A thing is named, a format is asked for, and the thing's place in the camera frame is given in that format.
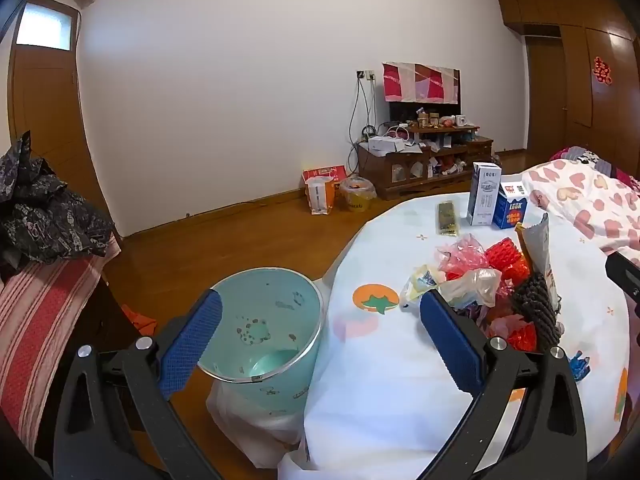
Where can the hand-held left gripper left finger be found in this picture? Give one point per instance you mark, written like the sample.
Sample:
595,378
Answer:
192,340

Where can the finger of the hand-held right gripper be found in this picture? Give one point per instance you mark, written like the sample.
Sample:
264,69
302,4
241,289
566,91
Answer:
619,267

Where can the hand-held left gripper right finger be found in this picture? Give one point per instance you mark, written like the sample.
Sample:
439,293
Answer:
450,340

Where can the teal trash bin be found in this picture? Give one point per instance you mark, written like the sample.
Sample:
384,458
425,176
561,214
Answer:
260,310

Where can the red foam fruit net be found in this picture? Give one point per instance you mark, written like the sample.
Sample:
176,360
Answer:
502,255
522,335

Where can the orange cloth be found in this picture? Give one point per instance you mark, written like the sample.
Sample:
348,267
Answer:
142,322

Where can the small yellow white packet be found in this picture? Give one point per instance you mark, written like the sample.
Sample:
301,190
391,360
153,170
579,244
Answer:
417,282

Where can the heart print blanket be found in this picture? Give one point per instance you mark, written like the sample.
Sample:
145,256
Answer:
585,195

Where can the silver snack wrapper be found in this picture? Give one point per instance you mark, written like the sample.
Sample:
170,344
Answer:
537,245

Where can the pink plastic bag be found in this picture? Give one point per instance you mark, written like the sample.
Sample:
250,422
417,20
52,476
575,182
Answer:
462,255

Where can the printed white tablecloth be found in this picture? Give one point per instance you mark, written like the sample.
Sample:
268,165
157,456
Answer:
380,400

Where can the white plastic bag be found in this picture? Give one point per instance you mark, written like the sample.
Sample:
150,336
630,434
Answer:
240,430

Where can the gold green snack packet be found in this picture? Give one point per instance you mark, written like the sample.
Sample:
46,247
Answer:
447,217

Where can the blue drink carton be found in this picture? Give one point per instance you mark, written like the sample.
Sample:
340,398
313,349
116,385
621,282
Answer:
509,210

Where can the white grey milk carton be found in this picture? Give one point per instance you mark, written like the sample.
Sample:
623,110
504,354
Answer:
484,195

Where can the red striped cloth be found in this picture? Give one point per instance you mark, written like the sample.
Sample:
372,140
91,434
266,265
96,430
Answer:
40,320

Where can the wooden TV stand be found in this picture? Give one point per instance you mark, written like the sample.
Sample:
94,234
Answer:
385,187

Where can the yellow bin with plastic liner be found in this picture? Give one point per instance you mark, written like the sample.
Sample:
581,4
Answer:
356,200

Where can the dark printed cloth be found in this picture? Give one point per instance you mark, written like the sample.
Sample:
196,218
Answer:
50,220

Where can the wooden wardrobe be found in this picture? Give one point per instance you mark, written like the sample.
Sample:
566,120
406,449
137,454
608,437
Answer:
575,85

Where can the white orange paper bag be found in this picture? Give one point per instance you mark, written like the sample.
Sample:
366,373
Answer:
320,197

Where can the red paper decoration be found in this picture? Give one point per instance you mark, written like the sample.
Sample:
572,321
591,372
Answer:
602,71

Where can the orange cardboard box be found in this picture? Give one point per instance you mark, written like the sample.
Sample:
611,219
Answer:
337,172

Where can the white flat box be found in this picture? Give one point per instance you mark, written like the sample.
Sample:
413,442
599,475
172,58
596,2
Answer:
385,145

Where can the white mug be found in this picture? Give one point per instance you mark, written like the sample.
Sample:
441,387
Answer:
460,121

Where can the black television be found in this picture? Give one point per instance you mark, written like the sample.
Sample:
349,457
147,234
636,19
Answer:
400,110

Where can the television with red white cloth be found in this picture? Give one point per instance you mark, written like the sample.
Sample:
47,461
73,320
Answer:
420,82

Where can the wooden door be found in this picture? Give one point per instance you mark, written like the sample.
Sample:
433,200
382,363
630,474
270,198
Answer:
45,110

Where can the wall outlet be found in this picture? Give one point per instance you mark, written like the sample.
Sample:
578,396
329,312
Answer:
367,75

